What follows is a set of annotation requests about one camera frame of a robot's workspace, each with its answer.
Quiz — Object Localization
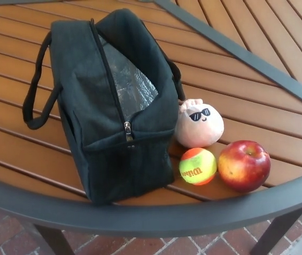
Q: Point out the red apple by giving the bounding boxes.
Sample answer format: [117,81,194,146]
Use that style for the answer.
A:
[218,140,271,193]

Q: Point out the dark metal table leg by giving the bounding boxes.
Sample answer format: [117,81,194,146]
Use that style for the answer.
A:
[251,206,302,255]
[32,224,71,255]

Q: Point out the black insulated lunch bag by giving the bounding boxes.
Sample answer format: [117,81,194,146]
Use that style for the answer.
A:
[23,11,186,207]

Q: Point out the yellow orange tennis ball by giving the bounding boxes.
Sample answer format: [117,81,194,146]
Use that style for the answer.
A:
[179,147,218,185]

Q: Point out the peach dumpling plush with sunglasses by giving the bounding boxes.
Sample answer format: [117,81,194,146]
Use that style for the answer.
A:
[175,97,223,148]

